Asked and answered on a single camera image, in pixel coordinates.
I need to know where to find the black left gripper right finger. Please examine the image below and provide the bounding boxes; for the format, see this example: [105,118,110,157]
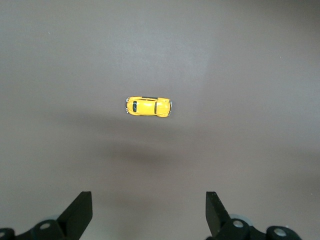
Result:
[204,191,304,240]

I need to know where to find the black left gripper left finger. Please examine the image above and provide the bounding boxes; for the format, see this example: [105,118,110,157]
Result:
[0,191,94,240]

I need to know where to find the yellow beetle toy car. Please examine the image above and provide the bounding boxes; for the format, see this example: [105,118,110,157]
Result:
[124,96,173,118]

